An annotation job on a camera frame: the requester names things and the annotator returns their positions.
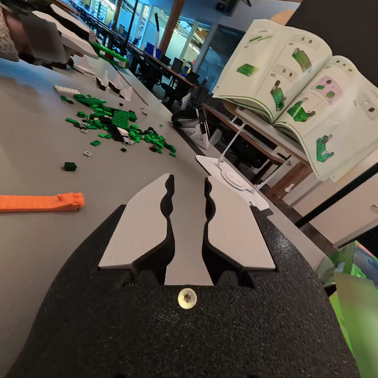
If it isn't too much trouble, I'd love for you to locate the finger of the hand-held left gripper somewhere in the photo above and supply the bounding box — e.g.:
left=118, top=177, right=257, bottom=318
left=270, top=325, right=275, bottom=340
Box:
left=50, top=3, right=95, bottom=42
left=32, top=10, right=99, bottom=60

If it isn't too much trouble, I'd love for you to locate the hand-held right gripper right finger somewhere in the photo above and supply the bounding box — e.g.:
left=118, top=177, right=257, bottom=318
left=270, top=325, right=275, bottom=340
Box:
left=202, top=176, right=276, bottom=285

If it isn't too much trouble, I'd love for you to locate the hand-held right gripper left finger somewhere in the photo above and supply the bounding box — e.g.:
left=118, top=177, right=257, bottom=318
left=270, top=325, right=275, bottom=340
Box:
left=98, top=174, right=175, bottom=285

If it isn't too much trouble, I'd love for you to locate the green lego assembly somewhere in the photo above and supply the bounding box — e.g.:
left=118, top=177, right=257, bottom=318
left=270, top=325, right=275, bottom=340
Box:
left=89, top=41, right=129, bottom=70

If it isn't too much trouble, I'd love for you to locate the pile of green lego bricks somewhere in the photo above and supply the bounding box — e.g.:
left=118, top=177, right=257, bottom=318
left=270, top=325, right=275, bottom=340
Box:
left=60, top=93, right=178, bottom=158

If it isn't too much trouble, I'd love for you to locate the green lego box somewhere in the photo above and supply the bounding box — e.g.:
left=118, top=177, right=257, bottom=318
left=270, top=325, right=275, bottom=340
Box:
left=317, top=240, right=378, bottom=378

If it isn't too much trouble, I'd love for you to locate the white book stand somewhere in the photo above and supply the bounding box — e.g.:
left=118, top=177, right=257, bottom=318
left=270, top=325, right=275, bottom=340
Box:
left=195, top=100, right=309, bottom=211

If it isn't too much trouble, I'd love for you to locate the wooden edged desk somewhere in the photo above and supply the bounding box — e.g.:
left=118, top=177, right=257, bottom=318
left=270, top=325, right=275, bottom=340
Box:
left=204, top=103, right=315, bottom=204

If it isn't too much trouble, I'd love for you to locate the wooden pillar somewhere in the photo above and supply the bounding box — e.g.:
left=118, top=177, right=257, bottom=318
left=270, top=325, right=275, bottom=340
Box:
left=159, top=0, right=186, bottom=54

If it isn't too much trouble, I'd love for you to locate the black and white object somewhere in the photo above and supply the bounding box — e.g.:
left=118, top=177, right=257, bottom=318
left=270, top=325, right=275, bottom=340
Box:
left=171, top=105, right=212, bottom=149

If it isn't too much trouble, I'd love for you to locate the orange brick separator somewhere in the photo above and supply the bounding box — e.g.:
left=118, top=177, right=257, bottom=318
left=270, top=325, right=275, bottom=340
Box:
left=0, top=192, right=85, bottom=213

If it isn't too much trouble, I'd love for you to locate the black office chair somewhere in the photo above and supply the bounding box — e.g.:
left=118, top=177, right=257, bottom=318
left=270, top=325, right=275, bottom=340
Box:
left=161, top=74, right=201, bottom=111

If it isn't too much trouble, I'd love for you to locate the open instruction booklet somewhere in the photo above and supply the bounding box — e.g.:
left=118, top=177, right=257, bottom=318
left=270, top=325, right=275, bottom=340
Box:
left=212, top=19, right=378, bottom=183

